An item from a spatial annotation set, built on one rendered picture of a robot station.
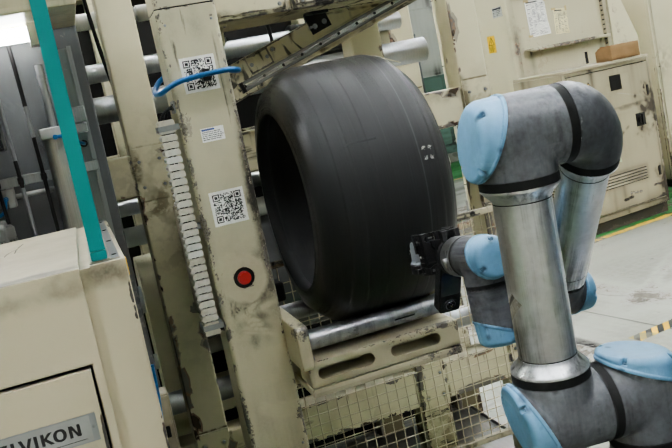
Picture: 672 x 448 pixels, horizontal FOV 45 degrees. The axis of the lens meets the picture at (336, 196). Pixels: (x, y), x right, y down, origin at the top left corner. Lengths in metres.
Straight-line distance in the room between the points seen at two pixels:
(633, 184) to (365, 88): 5.07
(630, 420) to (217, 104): 1.03
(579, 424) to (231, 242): 0.87
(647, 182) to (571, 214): 5.48
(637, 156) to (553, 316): 5.54
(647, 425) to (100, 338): 0.78
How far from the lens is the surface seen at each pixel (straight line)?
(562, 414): 1.25
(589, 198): 1.30
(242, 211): 1.79
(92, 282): 1.04
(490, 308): 1.43
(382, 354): 1.83
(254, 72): 2.21
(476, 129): 1.14
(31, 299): 1.04
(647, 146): 6.80
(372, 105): 1.71
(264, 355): 1.85
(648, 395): 1.30
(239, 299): 1.82
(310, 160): 1.66
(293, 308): 2.06
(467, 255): 1.41
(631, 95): 6.70
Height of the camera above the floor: 1.41
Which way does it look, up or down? 7 degrees down
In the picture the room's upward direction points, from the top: 11 degrees counter-clockwise
